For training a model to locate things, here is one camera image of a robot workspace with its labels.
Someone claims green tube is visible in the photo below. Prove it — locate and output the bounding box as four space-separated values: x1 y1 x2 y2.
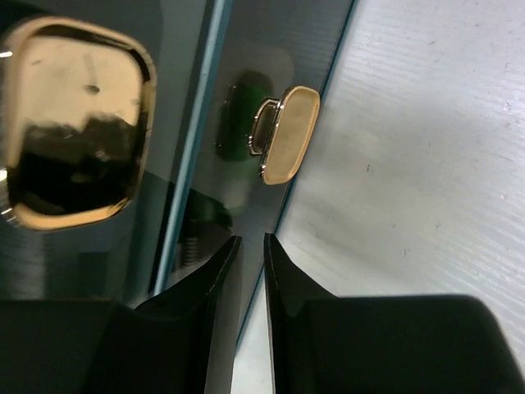
216 71 273 162
186 189 233 228

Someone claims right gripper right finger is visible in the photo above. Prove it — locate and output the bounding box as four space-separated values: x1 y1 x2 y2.
263 234 524 393

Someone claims clear acrylic drawer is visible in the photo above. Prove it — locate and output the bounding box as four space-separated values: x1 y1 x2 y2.
1 1 214 305
167 1 354 322

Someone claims teal makeup organizer box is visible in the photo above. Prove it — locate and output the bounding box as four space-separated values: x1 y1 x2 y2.
149 1 232 296

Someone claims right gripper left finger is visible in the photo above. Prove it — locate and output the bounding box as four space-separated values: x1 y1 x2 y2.
1 236 242 393

